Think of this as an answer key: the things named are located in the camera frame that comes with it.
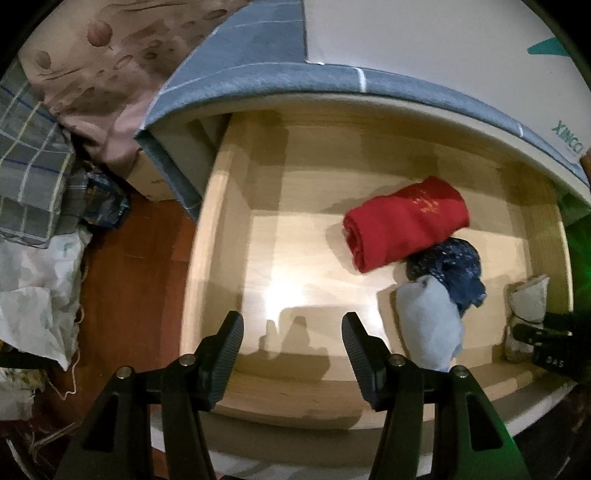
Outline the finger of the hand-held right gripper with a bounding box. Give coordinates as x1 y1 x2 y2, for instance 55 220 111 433
513 323 591 384
544 312 591 334

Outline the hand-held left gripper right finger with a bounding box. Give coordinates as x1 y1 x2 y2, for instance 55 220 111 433
341 312 532 480

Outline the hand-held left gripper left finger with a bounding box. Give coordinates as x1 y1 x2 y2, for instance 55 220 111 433
55 310 245 480

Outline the white hexagon print underwear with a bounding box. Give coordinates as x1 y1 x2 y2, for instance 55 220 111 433
503 274 551 363

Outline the pale blue underwear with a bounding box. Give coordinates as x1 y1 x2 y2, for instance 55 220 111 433
396 274 465 372

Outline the wooden drawer with grey front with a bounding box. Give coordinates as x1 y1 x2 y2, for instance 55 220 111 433
148 108 591 480

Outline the navy floral underwear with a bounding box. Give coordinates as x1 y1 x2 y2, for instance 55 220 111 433
405 237 488 312

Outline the red underwear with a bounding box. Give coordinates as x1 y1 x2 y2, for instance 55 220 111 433
342 175 472 274

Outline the brown cardboard box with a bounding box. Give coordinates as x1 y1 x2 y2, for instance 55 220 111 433
124 148 178 204

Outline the dark blue plastic bag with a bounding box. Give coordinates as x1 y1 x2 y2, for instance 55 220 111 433
83 171 130 232

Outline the white floral cloth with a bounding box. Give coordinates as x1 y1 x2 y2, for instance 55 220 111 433
0 231 93 370

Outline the grey plaid cloth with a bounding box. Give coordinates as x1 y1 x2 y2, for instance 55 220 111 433
0 60 88 250

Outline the beige floral bedding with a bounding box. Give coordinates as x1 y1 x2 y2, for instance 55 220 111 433
18 0 252 178

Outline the white box with teal print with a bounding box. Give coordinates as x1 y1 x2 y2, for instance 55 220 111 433
302 0 591 162

